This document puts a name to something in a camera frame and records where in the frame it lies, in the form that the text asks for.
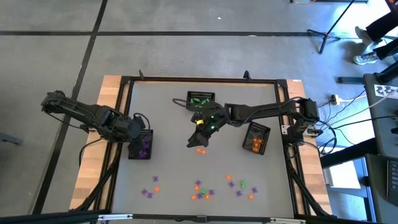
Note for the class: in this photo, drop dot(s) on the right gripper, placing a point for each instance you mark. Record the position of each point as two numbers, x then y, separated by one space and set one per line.
206 124

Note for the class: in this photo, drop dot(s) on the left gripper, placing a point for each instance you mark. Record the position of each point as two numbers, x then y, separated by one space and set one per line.
136 133

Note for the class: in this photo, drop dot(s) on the black plastic basket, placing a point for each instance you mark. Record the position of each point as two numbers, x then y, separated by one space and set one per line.
200 93
248 130
151 146

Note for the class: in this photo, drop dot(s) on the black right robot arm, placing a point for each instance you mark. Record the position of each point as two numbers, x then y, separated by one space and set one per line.
264 109

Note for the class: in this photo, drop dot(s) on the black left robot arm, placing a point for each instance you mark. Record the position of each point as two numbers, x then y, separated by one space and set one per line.
77 109

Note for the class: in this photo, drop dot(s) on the gray table mat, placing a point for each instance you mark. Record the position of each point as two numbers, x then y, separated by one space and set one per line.
174 168

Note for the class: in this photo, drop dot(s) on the gray chair base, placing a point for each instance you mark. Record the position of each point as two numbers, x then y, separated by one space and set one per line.
9 138

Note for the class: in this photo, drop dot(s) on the yellow power plug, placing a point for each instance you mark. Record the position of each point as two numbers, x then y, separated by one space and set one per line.
334 99

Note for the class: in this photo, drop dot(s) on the white panel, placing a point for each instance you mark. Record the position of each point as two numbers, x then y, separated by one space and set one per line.
342 177

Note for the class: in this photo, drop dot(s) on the black desk beam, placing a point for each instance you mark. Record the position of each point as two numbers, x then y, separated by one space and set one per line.
348 153

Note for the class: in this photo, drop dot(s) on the black tripod stand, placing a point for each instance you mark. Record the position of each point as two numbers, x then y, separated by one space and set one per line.
325 36

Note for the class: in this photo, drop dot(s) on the black floor stand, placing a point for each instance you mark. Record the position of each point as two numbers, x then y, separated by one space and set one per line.
351 80

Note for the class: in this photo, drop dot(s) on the black desk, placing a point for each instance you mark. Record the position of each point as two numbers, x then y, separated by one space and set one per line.
382 140

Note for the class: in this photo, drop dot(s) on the person's shoe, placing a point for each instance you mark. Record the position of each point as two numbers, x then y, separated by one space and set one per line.
365 58
362 34

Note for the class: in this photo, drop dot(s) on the white paper label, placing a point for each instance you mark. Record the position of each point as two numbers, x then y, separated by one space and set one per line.
377 88

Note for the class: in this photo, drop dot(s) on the black keyboard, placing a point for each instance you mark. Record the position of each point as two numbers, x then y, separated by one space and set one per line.
393 183

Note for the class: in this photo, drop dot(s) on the person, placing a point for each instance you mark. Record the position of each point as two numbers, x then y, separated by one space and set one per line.
382 26

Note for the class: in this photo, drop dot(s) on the black aluminium rig frame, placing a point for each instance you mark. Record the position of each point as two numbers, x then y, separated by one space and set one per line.
161 79

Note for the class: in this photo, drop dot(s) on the small gray camera box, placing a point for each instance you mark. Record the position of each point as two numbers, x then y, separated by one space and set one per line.
201 219

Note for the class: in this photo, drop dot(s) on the silver frame bracket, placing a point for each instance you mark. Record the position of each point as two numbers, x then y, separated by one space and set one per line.
115 216
287 221

